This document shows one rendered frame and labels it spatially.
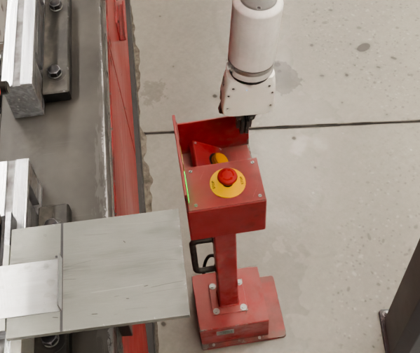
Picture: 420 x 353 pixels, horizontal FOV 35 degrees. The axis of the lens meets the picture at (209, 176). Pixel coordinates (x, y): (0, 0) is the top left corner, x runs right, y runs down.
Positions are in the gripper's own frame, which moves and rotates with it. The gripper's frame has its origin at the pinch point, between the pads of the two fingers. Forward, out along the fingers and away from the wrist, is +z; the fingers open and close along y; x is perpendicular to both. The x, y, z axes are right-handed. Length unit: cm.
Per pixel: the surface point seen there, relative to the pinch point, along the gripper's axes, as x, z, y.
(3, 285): -36, -12, -44
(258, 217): -15.1, 12.6, 1.3
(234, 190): -11.8, 6.5, -3.4
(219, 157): 0.2, 11.7, -4.4
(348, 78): 80, 79, 60
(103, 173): -9.7, -0.8, -28.5
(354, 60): 88, 79, 65
